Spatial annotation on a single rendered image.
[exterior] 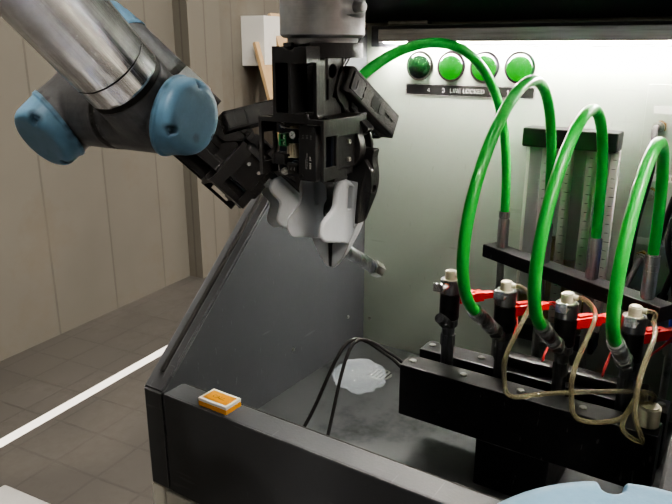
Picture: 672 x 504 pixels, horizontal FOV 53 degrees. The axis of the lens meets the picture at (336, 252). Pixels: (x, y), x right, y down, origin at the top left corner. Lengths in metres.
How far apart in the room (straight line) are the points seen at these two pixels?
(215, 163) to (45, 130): 0.20
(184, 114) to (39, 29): 0.14
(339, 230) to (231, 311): 0.45
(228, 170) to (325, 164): 0.25
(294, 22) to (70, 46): 0.18
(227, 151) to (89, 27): 0.28
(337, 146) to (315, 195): 0.09
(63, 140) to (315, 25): 0.30
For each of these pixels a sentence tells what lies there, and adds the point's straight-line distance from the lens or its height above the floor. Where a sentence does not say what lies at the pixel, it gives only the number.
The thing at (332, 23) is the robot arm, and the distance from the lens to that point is 0.59.
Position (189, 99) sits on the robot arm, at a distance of 0.65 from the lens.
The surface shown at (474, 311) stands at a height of 1.12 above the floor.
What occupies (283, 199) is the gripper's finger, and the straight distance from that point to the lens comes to 0.83.
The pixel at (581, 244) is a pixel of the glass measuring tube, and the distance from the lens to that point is 1.16.
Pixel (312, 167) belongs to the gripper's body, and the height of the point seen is 1.31.
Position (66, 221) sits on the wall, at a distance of 3.66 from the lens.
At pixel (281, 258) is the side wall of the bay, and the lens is 1.13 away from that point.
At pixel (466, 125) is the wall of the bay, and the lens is 1.21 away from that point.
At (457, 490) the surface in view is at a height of 0.95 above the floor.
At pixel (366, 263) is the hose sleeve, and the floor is 1.13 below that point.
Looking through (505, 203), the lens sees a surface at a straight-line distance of 1.11.
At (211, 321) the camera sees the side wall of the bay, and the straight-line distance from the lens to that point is 1.02.
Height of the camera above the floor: 1.41
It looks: 17 degrees down
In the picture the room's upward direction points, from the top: straight up
